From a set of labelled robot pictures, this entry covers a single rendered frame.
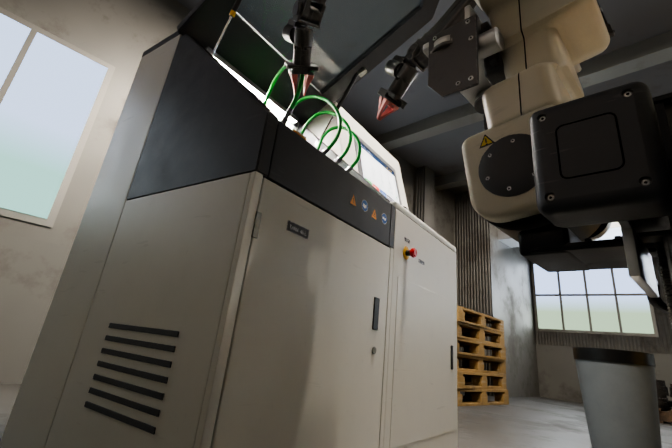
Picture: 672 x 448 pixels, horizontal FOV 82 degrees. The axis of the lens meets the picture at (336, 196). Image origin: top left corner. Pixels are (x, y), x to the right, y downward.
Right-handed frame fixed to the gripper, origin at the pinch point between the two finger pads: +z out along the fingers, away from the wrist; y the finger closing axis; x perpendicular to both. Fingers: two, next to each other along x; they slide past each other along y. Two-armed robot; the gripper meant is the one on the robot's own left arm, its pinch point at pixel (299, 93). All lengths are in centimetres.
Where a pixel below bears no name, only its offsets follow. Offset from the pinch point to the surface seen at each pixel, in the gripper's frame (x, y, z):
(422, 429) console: 54, -44, 107
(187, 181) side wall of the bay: 27.2, 33.4, 19.0
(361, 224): 27.6, -17.9, 34.3
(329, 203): 33.2, -4.9, 23.3
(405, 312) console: 32, -39, 70
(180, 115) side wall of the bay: 1.0, 37.1, 8.8
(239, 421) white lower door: 78, 21, 47
